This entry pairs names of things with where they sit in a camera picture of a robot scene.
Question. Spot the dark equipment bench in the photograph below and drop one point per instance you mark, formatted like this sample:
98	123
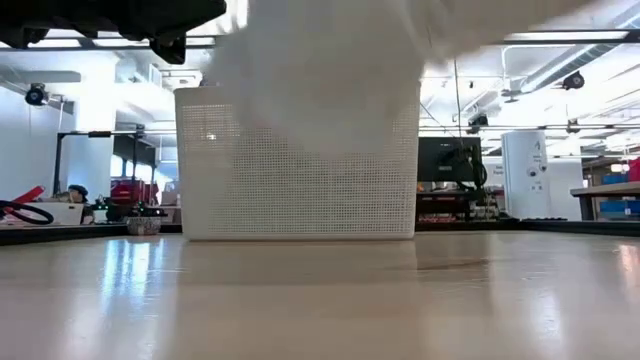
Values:
450	205

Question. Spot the person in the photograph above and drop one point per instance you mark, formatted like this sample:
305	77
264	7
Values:
80	197

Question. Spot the white cylindrical pillar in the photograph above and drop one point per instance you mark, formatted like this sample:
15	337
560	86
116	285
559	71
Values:
525	175

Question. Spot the black ceiling camera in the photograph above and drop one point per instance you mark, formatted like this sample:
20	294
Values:
36	94
573	80
477	120

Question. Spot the black metal stand frame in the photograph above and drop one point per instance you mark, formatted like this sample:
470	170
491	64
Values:
58	165

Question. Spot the red tool chest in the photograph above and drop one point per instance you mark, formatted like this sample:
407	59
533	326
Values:
127	190

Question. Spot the blue storage bin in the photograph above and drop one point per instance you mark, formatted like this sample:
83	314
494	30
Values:
612	178

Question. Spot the wooden workbench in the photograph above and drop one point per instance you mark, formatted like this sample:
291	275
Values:
605	190

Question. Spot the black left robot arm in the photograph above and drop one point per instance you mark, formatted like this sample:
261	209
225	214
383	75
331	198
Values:
50	15

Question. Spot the black monitor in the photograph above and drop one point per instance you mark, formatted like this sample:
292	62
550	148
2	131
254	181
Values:
442	160

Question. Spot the large white cloth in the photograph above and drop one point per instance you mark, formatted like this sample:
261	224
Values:
325	75

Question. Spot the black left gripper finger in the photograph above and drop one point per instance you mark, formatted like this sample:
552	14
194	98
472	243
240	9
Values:
202	7

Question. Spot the small round silvery object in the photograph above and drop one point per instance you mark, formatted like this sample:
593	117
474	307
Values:
143	226

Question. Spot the white box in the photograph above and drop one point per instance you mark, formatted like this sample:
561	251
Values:
60	214

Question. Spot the white perforated laundry basket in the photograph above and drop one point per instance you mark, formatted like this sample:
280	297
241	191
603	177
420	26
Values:
300	200

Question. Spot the red flat bar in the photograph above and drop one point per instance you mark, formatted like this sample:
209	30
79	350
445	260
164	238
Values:
30	194

